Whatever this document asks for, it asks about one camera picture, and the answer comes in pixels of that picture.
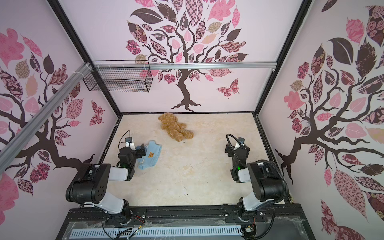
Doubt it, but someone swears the light blue bear hoodie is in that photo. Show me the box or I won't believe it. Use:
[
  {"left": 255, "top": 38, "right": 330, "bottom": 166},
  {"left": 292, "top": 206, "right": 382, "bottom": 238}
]
[{"left": 138, "top": 140, "right": 162, "bottom": 170}]

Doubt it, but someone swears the brown teddy bear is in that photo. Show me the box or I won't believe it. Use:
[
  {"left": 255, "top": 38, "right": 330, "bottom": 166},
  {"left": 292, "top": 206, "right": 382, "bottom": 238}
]
[{"left": 158, "top": 113, "right": 194, "bottom": 142}]

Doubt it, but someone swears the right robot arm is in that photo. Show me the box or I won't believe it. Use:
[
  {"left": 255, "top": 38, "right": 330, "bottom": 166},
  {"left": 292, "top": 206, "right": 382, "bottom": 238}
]
[{"left": 225, "top": 140, "right": 288, "bottom": 223}]

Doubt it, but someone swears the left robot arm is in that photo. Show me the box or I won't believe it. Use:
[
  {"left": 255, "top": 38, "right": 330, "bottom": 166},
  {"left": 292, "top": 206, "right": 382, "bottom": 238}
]
[{"left": 66, "top": 145, "right": 146, "bottom": 224}]

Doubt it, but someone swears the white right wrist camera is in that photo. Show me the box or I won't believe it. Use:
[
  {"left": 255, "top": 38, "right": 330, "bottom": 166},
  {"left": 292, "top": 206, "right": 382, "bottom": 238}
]
[{"left": 234, "top": 137, "right": 247, "bottom": 150}]

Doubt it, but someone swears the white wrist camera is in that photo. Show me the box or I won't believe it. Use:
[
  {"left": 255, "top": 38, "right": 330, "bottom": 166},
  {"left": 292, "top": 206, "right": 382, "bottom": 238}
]
[
  {"left": 125, "top": 137, "right": 136, "bottom": 150},
  {"left": 234, "top": 137, "right": 247, "bottom": 150}
]

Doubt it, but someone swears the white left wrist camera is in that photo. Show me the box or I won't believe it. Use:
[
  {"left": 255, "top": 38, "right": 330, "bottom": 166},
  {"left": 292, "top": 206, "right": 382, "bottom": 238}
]
[{"left": 125, "top": 137, "right": 136, "bottom": 150}]

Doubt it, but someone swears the thin black cable left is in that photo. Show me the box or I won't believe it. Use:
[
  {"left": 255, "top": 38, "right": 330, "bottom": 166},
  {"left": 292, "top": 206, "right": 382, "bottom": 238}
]
[{"left": 117, "top": 129, "right": 132, "bottom": 154}]

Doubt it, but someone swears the black corrugated cable right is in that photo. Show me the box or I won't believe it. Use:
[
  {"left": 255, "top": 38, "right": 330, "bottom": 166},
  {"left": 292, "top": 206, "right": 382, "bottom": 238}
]
[{"left": 225, "top": 133, "right": 289, "bottom": 208}]

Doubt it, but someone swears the black wire basket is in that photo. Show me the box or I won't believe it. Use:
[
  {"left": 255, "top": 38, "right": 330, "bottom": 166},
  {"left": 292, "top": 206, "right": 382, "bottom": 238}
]
[{"left": 83, "top": 60, "right": 153, "bottom": 93}]

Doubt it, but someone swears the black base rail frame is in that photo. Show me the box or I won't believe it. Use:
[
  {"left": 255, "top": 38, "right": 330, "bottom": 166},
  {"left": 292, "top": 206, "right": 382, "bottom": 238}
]
[{"left": 57, "top": 204, "right": 315, "bottom": 240}]

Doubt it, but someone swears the aluminium rail back wall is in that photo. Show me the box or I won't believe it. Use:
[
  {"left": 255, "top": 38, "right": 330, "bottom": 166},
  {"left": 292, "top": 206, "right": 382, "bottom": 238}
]
[{"left": 94, "top": 62, "right": 277, "bottom": 70}]

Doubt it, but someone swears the aluminium rail wall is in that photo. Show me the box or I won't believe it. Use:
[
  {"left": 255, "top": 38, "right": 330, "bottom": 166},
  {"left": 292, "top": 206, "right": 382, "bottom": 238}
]
[
  {"left": 1, "top": 63, "right": 91, "bottom": 173},
  {"left": 94, "top": 62, "right": 277, "bottom": 70}
]

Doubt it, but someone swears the white slotted cable duct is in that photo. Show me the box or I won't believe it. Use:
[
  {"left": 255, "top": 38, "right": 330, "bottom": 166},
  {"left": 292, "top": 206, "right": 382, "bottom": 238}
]
[{"left": 67, "top": 226, "right": 243, "bottom": 240}]

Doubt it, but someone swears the aluminium rail left wall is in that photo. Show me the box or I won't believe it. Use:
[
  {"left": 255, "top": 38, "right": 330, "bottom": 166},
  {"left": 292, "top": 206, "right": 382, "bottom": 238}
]
[{"left": 1, "top": 63, "right": 91, "bottom": 173}]

